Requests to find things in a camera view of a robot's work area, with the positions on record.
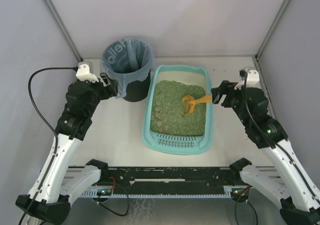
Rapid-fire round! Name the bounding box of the orange litter scoop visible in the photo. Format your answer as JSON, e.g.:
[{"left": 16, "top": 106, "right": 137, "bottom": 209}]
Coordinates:
[{"left": 182, "top": 94, "right": 212, "bottom": 115}]

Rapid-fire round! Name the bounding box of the teal litter box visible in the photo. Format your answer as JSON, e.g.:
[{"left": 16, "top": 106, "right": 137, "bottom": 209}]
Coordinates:
[{"left": 141, "top": 65, "right": 214, "bottom": 155}]

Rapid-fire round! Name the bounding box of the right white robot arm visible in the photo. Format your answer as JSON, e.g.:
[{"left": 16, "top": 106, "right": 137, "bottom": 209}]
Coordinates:
[{"left": 211, "top": 80, "right": 320, "bottom": 225}]

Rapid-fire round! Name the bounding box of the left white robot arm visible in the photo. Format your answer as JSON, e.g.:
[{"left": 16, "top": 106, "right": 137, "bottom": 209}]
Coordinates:
[{"left": 15, "top": 73, "right": 118, "bottom": 225}]

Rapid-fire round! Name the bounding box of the green cat litter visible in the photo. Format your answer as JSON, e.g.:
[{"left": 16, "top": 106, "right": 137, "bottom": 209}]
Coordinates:
[{"left": 150, "top": 80, "right": 207, "bottom": 137}]

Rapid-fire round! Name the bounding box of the black trash bin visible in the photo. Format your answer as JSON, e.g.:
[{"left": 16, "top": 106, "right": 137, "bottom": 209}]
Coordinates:
[{"left": 123, "top": 71, "right": 151, "bottom": 103}]

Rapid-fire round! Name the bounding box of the blue plastic bin liner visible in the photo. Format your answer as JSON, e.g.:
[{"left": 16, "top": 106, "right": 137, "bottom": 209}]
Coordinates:
[{"left": 100, "top": 38, "right": 156, "bottom": 99}]

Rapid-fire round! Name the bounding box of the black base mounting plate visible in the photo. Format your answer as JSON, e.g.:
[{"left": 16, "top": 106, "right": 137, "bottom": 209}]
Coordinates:
[{"left": 89, "top": 166, "right": 246, "bottom": 192}]

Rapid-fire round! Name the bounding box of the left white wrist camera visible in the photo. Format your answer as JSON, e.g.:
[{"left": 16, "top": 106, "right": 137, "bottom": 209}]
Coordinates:
[{"left": 75, "top": 61, "right": 99, "bottom": 83}]

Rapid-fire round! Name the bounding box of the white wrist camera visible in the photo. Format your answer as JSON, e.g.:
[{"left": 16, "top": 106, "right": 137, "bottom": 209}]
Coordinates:
[
  {"left": 234, "top": 67, "right": 260, "bottom": 90},
  {"left": 75, "top": 61, "right": 99, "bottom": 83}
]

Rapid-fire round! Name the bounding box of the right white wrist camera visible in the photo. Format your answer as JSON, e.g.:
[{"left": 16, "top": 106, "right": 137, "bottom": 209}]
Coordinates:
[{"left": 234, "top": 67, "right": 260, "bottom": 90}]

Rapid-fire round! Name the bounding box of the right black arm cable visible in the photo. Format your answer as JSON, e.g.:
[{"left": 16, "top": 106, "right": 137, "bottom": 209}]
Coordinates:
[{"left": 238, "top": 69, "right": 317, "bottom": 211}]

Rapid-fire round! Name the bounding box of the blue slotted cable duct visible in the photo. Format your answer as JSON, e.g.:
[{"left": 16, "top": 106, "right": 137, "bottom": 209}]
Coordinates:
[{"left": 80, "top": 184, "right": 242, "bottom": 199}]

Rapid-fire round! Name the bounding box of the left base black cable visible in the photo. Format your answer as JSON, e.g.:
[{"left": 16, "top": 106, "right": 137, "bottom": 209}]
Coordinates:
[{"left": 96, "top": 179, "right": 131, "bottom": 216}]

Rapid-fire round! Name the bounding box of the base black cable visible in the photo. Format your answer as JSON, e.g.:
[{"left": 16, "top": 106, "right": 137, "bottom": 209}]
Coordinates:
[
  {"left": 96, "top": 179, "right": 131, "bottom": 216},
  {"left": 232, "top": 184, "right": 260, "bottom": 225}
]

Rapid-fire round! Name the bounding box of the right base black cable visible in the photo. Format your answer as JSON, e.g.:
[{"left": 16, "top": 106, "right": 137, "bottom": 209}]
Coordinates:
[{"left": 232, "top": 184, "right": 260, "bottom": 225}]

